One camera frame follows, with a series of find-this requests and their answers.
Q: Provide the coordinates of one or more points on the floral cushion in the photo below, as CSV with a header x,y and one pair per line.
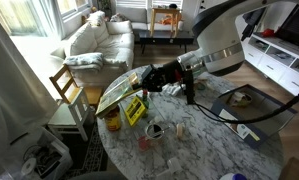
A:
x,y
96,18

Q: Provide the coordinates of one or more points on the black coffee table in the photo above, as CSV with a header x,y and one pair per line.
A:
x,y
165,36

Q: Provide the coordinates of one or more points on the dark patterned rug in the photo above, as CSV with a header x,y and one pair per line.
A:
x,y
94,156

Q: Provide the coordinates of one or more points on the white sofa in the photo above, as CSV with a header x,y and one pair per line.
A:
x,y
105,46

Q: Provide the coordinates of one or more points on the pink plastic cup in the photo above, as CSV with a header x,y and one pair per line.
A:
x,y
144,143

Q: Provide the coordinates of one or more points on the grey patterned blanket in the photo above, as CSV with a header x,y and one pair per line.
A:
x,y
84,61

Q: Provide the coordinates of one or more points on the white chair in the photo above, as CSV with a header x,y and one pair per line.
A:
x,y
67,116

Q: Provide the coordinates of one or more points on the wooden chair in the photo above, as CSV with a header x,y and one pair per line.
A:
x,y
67,85

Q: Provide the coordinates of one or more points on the yellow book black label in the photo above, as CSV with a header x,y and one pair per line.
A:
x,y
135,111

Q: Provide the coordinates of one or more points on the white plastic fitting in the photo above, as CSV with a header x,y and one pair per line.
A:
x,y
171,165

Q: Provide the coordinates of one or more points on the clear plastic storage bin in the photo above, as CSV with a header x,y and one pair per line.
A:
x,y
45,156

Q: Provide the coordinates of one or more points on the green picture book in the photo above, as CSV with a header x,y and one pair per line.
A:
x,y
117,95

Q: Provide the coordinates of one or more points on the wooden side table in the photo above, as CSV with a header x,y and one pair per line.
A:
x,y
165,11

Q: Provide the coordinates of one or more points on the clear plastic stick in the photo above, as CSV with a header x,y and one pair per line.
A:
x,y
159,133

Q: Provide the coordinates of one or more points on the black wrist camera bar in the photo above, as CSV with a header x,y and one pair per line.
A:
x,y
189,88

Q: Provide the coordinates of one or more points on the black television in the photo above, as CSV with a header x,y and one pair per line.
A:
x,y
295,26

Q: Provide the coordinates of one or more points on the open dark cardboard box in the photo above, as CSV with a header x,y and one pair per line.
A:
x,y
265,116

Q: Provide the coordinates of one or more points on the white bottle blue label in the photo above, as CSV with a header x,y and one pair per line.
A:
x,y
233,176

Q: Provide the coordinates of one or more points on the green bottle red cap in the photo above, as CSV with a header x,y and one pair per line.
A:
x,y
145,103

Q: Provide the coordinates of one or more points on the brown cardboard box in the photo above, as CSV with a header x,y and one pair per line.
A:
x,y
294,170

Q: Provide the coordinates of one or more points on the dark green round lid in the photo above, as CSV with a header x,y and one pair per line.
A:
x,y
201,86

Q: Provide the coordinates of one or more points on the round bowl with scraps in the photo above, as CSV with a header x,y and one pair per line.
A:
x,y
245,100

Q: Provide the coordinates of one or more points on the white jar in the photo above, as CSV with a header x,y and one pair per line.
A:
x,y
236,97

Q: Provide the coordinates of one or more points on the white curtain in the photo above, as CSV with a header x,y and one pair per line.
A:
x,y
12,90

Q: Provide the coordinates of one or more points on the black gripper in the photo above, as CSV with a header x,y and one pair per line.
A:
x,y
164,76

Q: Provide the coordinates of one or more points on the cup with dark liquid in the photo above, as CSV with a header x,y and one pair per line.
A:
x,y
153,129

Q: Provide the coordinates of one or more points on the light grey sofa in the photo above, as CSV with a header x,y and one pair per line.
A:
x,y
135,16

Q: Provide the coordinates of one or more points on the brown bottle yellow lid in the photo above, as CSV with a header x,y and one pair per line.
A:
x,y
113,120

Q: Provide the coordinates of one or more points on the crumpled grey white cloth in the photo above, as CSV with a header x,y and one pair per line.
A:
x,y
172,90

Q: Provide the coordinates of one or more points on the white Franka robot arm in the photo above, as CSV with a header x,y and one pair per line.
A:
x,y
235,36

